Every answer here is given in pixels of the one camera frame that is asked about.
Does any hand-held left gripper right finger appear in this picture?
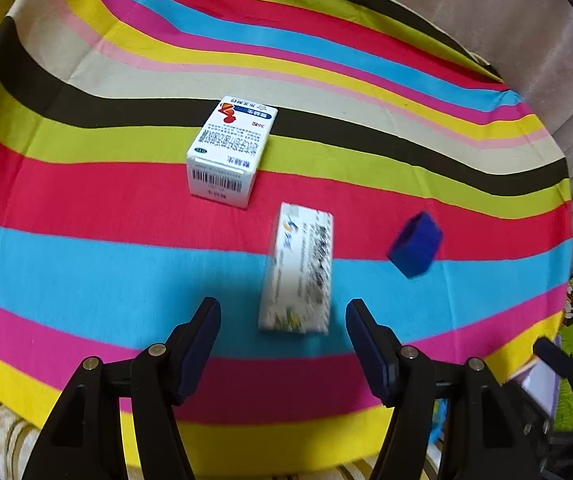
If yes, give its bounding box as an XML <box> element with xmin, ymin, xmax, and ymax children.
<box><xmin>345</xmin><ymin>299</ymin><xmax>537</xmax><ymax>480</ymax></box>

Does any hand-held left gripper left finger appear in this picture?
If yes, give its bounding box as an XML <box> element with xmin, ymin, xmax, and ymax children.
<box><xmin>21</xmin><ymin>297</ymin><xmax>222</xmax><ymax>480</ymax></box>

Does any white red mark medicine box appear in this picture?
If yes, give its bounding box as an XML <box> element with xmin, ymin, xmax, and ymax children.
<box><xmin>186</xmin><ymin>95</ymin><xmax>280</xmax><ymax>209</ymax></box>

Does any small dark blue box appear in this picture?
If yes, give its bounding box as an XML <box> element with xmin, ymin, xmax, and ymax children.
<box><xmin>387</xmin><ymin>211</ymin><xmax>442</xmax><ymax>280</ymax></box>

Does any purple white box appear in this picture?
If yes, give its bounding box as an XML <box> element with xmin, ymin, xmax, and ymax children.
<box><xmin>519</xmin><ymin>359</ymin><xmax>560</xmax><ymax>403</ymax></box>

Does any narrow white medicine box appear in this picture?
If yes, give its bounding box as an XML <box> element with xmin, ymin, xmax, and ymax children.
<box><xmin>257</xmin><ymin>201</ymin><xmax>335</xmax><ymax>335</ymax></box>

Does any colourful striped cloth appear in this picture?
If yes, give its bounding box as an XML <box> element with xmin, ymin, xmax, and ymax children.
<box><xmin>0</xmin><ymin>0</ymin><xmax>573</xmax><ymax>468</ymax></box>

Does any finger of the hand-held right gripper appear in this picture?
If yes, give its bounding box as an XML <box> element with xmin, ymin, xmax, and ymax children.
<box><xmin>533</xmin><ymin>337</ymin><xmax>573</xmax><ymax>413</ymax></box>

